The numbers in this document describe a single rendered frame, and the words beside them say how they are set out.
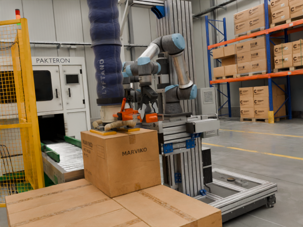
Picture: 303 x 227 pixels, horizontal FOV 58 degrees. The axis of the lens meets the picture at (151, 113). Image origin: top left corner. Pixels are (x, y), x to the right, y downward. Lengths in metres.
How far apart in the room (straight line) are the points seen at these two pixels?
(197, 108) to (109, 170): 1.11
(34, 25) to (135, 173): 10.15
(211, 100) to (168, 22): 0.82
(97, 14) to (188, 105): 1.11
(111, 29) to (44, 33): 9.64
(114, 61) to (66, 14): 10.06
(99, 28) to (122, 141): 0.84
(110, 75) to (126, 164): 0.66
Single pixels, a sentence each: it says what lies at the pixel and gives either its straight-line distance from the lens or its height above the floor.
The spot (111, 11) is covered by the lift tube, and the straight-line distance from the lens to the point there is 2.14.
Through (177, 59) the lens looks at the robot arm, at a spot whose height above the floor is 1.45.
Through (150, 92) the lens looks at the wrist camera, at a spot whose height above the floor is 1.22.
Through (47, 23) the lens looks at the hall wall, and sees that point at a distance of 11.79.
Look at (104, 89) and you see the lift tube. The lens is 2.05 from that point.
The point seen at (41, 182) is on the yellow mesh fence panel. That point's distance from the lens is 3.23.
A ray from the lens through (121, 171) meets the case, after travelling 1.89.
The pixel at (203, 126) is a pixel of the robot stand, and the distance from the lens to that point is 2.22.
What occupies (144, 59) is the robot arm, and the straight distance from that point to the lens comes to 1.59.
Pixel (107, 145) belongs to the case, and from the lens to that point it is 1.82.
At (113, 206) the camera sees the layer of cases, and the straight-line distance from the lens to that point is 1.77.
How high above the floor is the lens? 1.20
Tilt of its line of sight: 4 degrees down
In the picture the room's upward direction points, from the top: 5 degrees counter-clockwise
